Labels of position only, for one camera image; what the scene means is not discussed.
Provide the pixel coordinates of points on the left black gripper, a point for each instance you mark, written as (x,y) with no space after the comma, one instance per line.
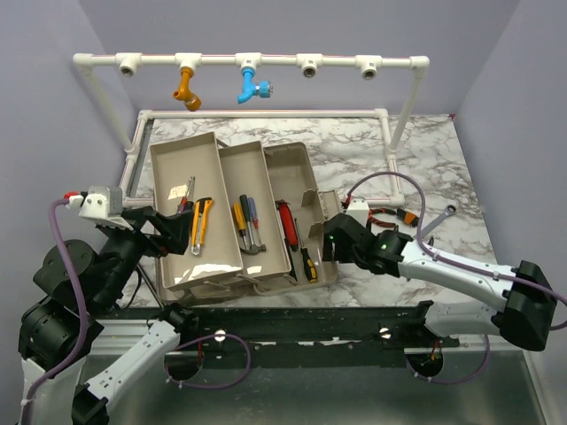
(175,230)

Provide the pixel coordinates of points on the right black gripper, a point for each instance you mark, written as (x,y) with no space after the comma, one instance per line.
(328,248)

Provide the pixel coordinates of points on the blue handled screwdriver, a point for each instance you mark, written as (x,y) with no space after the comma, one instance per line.
(254,217)
(186,203)

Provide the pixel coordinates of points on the yellow black screwdriver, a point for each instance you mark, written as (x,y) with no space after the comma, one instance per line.
(308,264)

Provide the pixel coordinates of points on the black long screwdriver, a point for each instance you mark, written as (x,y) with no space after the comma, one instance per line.
(280,204)

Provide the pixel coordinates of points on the red utility knife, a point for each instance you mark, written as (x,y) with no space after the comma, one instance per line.
(288,224)

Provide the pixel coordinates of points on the claw hammer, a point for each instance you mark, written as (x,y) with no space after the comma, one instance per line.
(251,247)

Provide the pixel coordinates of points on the brown translucent tool box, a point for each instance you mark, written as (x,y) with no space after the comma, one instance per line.
(221,271)

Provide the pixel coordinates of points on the yellow short screwdriver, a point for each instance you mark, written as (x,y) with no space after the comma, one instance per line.
(239,219)

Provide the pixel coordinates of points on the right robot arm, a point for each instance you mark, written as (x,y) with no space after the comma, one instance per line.
(514,303)

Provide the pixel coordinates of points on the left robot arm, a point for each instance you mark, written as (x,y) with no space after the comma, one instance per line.
(57,333)

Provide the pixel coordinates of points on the silver combination wrench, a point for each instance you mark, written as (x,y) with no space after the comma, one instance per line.
(449,211)

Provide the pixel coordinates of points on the orange plastic faucet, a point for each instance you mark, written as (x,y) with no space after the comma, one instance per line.
(184,94)

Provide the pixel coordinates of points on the blue plastic faucet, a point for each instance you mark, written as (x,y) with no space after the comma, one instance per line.
(250,88)

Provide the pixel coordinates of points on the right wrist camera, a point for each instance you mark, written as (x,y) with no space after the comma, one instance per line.
(358,208)

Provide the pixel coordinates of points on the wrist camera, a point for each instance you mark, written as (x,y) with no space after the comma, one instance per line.
(100,204)
(358,208)

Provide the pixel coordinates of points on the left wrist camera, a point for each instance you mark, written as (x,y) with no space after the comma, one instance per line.
(100,204)

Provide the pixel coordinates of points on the orange handled pliers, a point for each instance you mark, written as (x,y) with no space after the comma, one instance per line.
(408,218)

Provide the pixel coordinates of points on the white PVC pipe frame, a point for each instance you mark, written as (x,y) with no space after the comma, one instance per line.
(309,64)

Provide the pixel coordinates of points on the black metal base rail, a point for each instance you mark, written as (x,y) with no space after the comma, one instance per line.
(311,337)

